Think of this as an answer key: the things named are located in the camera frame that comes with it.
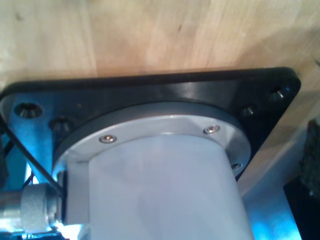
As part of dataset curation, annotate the silver knurled cable connector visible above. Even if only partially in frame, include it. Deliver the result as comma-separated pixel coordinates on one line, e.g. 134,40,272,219
0,183,64,235

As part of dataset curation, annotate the thin black cable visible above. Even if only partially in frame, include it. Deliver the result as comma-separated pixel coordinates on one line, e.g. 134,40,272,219
0,117,63,195

